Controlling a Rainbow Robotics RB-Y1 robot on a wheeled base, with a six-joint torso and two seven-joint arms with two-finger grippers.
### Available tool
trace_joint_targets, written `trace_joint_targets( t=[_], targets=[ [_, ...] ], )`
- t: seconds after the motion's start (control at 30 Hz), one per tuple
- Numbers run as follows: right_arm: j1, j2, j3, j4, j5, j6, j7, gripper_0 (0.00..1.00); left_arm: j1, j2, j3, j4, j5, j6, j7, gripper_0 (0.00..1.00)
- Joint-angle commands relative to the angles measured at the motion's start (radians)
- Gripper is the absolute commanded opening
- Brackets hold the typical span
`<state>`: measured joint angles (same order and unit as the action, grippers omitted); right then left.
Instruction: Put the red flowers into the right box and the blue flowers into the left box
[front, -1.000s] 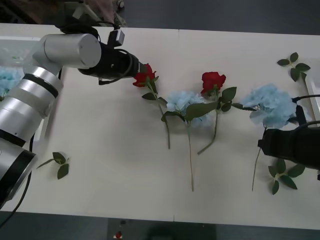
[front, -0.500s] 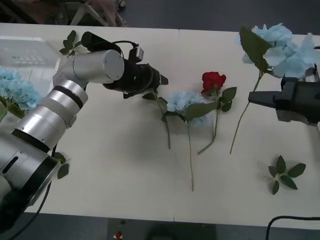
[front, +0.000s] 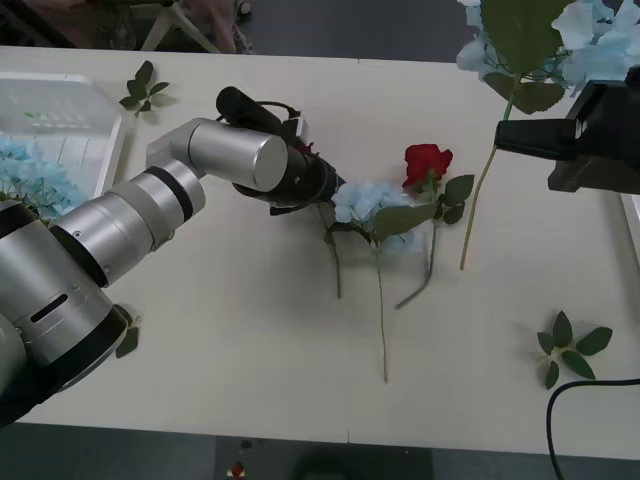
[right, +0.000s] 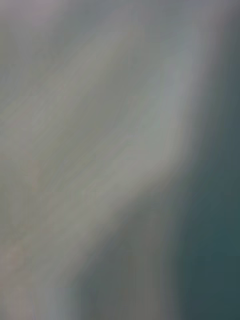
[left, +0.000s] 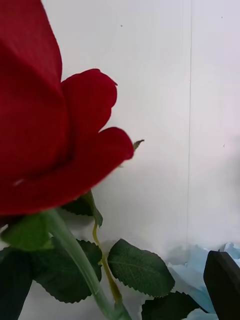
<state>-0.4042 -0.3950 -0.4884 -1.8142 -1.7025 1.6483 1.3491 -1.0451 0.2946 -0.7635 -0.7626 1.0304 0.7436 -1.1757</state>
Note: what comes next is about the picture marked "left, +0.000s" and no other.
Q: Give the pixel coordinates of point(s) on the pale blue flower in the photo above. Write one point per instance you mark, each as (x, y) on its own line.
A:
(192, 272)

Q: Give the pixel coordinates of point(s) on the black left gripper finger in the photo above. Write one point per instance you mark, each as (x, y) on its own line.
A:
(222, 282)

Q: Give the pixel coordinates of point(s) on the red rose with green stem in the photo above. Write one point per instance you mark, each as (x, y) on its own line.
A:
(37, 125)

